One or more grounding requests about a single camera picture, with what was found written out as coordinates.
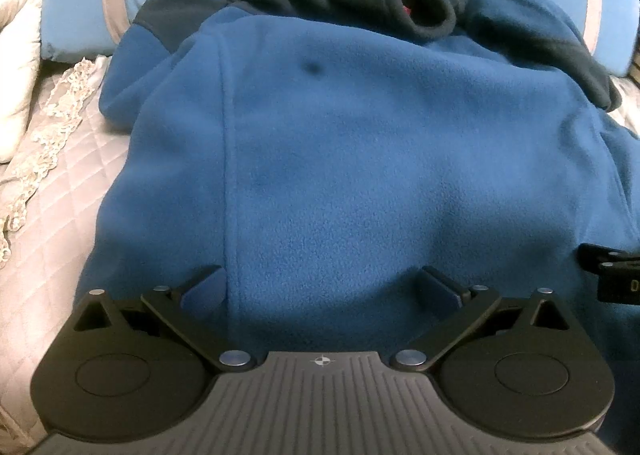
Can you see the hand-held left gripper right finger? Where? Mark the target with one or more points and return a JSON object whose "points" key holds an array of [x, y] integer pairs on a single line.
{"points": [[436, 291]]}

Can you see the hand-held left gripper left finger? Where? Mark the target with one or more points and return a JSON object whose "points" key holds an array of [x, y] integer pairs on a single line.
{"points": [[205, 286]]}

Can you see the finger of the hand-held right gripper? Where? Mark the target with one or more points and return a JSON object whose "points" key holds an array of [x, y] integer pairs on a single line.
{"points": [[617, 259]]}

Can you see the blue and navy fleece jacket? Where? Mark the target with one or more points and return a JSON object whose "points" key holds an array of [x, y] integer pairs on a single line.
{"points": [[350, 145]]}

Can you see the beige quilted bedspread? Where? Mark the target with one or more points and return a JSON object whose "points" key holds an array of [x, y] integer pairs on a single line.
{"points": [[75, 245]]}

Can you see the lace trimmed beige coverlet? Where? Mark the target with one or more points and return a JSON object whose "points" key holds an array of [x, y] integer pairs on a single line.
{"points": [[47, 145]]}

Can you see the white fluffy comforter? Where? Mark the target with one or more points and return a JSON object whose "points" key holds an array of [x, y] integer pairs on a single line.
{"points": [[17, 60]]}

